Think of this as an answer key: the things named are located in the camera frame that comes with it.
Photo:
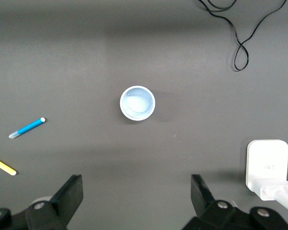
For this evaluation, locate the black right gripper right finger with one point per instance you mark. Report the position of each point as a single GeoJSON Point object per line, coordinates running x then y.
{"type": "Point", "coordinates": [206, 208]}

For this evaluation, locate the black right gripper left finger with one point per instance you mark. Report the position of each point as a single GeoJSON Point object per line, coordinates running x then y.
{"type": "Point", "coordinates": [62, 206]}

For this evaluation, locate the blue marker with clear cap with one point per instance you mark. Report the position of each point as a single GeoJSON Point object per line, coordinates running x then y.
{"type": "Point", "coordinates": [27, 127]}

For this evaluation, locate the yellow marker with clear cap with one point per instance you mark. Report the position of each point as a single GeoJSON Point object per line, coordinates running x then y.
{"type": "Point", "coordinates": [1, 164]}

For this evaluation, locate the white power adapter box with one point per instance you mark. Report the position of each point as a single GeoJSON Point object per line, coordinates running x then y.
{"type": "Point", "coordinates": [266, 158]}

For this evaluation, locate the translucent blue plastic cup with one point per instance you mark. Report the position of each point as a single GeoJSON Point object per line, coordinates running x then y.
{"type": "Point", "coordinates": [137, 103]}

